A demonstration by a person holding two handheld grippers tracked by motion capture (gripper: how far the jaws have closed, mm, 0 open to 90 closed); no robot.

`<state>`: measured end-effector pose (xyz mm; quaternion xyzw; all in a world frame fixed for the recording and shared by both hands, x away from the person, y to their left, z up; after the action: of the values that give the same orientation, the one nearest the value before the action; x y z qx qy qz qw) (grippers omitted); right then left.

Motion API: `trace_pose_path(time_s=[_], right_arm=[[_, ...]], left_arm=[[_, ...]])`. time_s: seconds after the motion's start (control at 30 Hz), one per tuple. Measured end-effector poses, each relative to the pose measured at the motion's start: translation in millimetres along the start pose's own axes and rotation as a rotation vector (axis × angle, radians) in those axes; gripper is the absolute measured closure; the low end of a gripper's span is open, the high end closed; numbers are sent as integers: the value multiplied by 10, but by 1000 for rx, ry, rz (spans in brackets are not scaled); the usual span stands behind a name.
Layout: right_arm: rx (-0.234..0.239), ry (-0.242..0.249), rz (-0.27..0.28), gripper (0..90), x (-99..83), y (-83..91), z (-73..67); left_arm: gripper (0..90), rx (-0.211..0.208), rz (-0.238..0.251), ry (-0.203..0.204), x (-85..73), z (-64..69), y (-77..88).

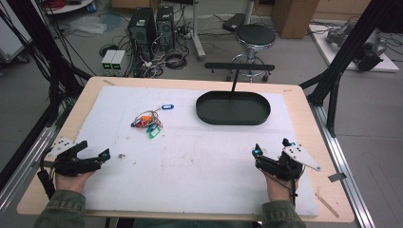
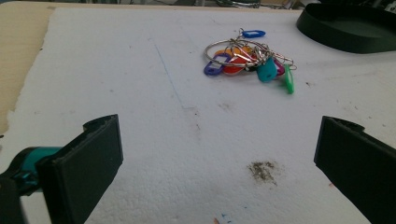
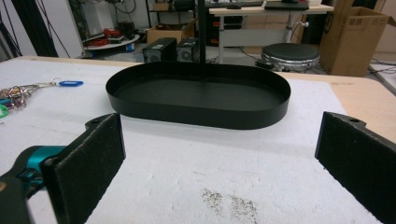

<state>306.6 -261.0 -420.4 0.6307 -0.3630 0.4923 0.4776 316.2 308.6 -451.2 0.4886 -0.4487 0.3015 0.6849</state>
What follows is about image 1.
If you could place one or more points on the person's left hand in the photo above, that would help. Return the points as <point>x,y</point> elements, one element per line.
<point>70,183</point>

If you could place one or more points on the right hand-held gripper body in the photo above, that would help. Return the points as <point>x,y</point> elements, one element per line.
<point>280,167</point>

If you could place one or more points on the grey bench power supply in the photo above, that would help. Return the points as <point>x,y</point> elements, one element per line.
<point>118,60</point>
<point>107,60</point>

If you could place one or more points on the person's right hand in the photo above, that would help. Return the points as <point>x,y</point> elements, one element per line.
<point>280,190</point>

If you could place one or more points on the aluminium rail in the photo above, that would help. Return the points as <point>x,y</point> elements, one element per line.
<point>28,158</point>
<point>345,177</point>

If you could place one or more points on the bunch of keys coloured tags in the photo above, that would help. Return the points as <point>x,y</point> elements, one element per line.
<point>146,121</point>

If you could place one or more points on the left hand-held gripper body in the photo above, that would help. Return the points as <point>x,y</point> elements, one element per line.
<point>68,164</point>

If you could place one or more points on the grey tape piece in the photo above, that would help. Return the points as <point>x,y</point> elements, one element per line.
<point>336,177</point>

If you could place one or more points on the round white table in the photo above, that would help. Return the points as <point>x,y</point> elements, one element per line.
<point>68,7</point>

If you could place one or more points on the black oval tray with hanger bar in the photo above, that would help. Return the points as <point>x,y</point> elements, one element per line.
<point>233,109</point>

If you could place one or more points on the white floor board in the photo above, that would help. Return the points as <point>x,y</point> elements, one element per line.
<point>329,52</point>

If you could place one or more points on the white foam mat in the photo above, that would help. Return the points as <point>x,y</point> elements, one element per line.
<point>206,158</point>

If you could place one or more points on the wooden stick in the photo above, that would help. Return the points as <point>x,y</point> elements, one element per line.
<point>327,205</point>

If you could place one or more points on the flat black case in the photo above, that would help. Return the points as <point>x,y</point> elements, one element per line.
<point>234,21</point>

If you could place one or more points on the black frame strut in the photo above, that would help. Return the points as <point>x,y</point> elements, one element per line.
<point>347,50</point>

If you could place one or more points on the clear plastic bag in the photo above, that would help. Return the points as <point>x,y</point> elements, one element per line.
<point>88,24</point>

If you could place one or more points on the white desk leg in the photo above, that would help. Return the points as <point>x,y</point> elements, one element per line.
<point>197,34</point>

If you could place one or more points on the black machine part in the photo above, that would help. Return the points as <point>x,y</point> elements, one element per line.
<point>369,57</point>

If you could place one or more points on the wooden table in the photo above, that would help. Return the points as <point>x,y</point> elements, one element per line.
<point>296,104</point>

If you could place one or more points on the large black computer tower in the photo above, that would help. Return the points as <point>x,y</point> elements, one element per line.
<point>141,27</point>

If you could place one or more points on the black round stool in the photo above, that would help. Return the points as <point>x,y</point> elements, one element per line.
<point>255,35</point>

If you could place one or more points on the brown cardboard box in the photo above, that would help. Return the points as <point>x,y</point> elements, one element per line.
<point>293,17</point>

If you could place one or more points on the grey machine part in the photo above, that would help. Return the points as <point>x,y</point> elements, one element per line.
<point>339,33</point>

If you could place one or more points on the slim black computer tower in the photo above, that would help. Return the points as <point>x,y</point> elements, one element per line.
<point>165,25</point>

